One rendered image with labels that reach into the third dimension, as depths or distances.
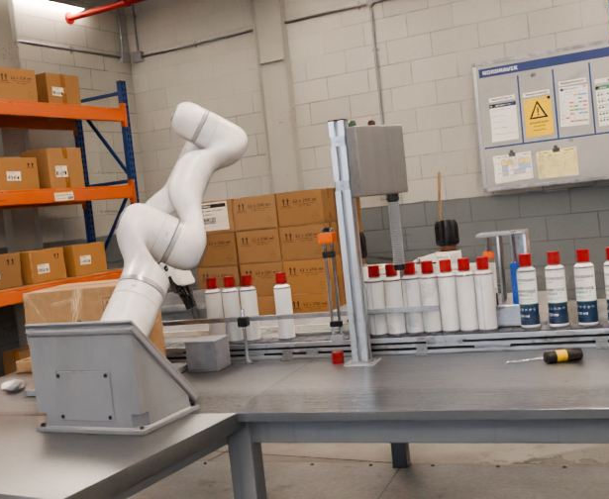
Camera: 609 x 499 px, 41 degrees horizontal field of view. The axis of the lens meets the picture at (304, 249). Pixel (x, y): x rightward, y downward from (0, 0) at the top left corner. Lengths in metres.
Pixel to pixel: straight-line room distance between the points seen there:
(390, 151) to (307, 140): 5.26
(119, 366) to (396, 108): 5.59
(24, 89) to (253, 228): 1.99
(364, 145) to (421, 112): 4.87
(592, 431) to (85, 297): 1.32
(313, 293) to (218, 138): 3.69
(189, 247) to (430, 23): 5.26
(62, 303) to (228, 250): 3.92
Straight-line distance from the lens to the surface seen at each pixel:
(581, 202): 6.72
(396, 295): 2.36
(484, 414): 1.72
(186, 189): 2.17
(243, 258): 6.12
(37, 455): 1.80
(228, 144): 2.30
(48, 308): 2.34
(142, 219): 2.07
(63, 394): 1.93
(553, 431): 1.76
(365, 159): 2.21
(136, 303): 1.96
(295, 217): 5.91
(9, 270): 6.26
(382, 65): 7.24
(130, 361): 1.79
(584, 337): 2.28
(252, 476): 1.95
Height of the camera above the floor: 1.28
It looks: 3 degrees down
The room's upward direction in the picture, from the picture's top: 6 degrees counter-clockwise
